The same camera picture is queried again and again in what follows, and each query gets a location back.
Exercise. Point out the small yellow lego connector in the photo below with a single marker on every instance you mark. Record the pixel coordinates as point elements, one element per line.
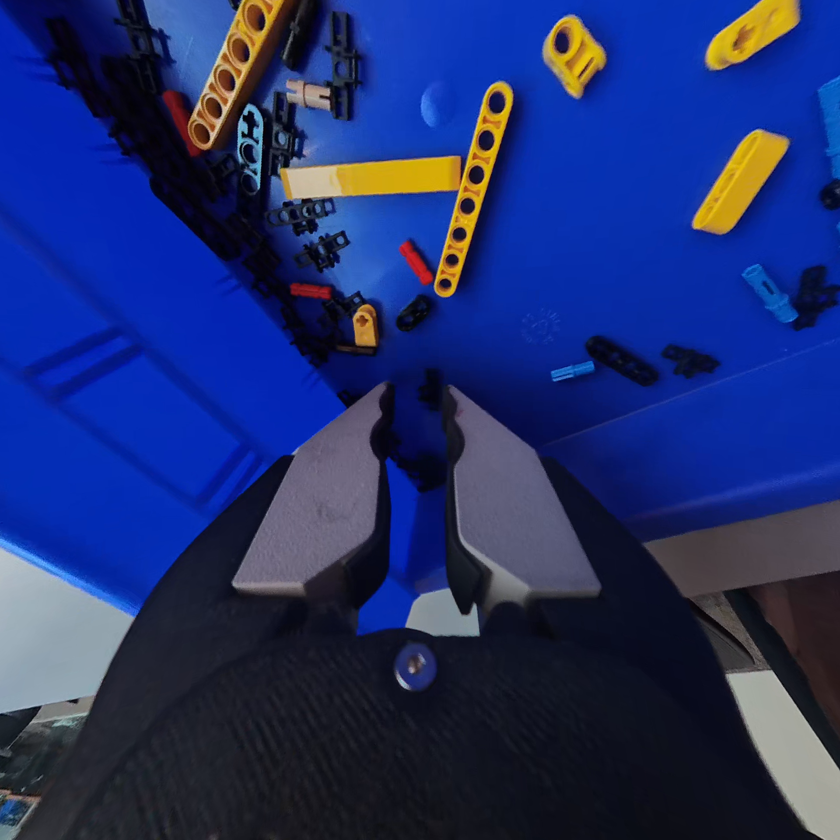
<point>577,72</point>

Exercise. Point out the long blue lego pin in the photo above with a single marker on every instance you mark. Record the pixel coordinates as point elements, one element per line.
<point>830,128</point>

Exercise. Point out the yellow curved lego panel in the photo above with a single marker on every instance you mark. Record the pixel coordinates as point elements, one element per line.
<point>740,182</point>

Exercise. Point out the black lego cross connector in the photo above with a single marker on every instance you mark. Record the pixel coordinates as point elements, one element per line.
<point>815,298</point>

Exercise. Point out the narrow yellow lego tile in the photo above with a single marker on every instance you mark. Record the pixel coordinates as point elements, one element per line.
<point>374,177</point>

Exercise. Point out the tiny yellow lego bush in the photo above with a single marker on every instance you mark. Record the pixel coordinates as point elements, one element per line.
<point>365,328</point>

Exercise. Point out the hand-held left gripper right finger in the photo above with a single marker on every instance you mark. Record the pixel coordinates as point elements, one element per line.
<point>518,518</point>

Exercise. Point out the small blue lego pin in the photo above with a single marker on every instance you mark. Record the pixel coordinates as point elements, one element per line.
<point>571,372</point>

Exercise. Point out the black thin lego liftarm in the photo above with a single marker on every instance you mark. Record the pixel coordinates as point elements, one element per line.
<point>622,360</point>

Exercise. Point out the black lego link piece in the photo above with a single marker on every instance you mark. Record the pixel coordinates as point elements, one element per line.
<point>689,360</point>

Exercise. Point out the black lego bush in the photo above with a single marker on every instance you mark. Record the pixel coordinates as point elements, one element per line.
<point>832,195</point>

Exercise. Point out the orange seven-hole lego beam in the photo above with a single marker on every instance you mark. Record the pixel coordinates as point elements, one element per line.
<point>213,128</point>

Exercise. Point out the tan lego pin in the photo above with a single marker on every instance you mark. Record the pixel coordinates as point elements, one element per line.
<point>307,92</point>

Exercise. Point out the blue plastic bin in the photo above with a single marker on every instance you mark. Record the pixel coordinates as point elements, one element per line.
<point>590,197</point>

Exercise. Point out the red lego pin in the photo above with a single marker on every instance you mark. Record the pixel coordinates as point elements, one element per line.
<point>310,291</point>
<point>416,262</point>

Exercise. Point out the yellow thin seven-hole liftarm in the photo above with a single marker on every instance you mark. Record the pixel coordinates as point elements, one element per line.
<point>453,259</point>

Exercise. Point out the small black lego connector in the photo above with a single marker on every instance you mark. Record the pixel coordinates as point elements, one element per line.
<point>414,313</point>

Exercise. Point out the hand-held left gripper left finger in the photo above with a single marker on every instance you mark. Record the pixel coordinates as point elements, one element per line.
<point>315,512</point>

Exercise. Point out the short yellow thin liftarm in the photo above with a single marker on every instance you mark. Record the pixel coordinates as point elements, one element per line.
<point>754,33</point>

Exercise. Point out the light blue thin liftarm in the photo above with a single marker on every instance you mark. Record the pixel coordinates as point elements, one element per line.
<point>250,134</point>

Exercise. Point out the red lego cylinder piece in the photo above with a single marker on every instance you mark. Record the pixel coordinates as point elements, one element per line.
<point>180,121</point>

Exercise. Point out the pile of black track pieces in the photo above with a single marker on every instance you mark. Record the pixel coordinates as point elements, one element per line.
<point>190,197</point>

